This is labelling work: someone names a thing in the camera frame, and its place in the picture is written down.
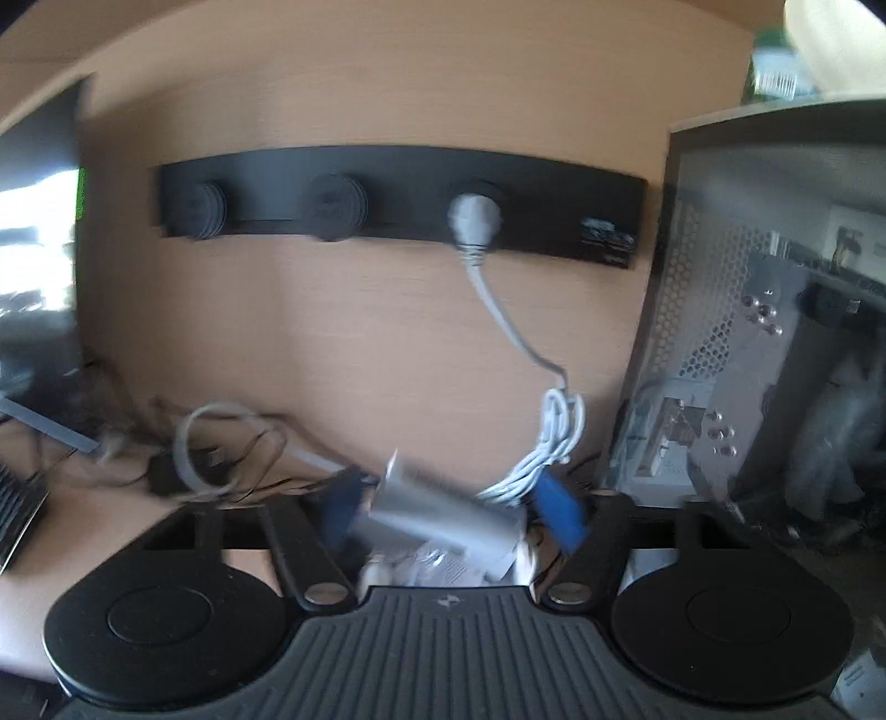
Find grey looped cable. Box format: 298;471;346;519
173;403;348;501

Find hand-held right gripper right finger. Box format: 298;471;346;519
532;467;754;613

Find black round plug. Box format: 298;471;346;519
303;172;365;243
180;180;234;243

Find black wall power strip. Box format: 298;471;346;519
155;144;650;270

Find white printed packet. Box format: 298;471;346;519
356;533;542;591

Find green box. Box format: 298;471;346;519
749;28;819;106

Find black monitor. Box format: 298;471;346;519
0;73;96;420

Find black power brick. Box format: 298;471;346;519
148;446;209;497

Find thin black cable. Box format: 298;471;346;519
204;414;295;503

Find white carton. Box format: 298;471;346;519
829;649;886;720

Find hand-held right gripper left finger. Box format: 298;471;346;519
142;471;367;615

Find computer case with glass panel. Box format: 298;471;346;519
601;99;886;693

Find white bundled power cable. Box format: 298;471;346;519
447;192;587;508

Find cream rounded object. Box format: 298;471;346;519
782;0;886;96

